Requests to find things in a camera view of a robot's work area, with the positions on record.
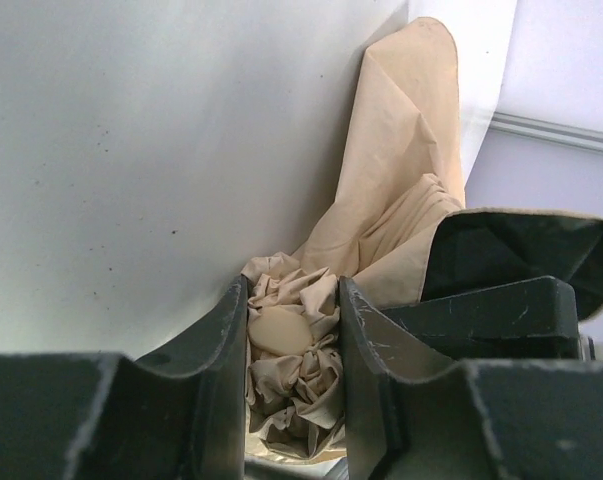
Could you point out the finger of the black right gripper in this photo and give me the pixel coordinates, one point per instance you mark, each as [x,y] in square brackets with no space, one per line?
[531,319]

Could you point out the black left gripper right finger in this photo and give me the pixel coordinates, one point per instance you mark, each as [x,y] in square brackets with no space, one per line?
[415,413]

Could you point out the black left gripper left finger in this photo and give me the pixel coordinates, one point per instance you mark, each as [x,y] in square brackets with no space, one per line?
[178,412]

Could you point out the beige and black folding umbrella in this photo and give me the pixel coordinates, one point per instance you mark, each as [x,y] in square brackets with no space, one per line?
[400,228]

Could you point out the right aluminium frame post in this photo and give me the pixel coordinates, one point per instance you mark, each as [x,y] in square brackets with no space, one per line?
[534,129]

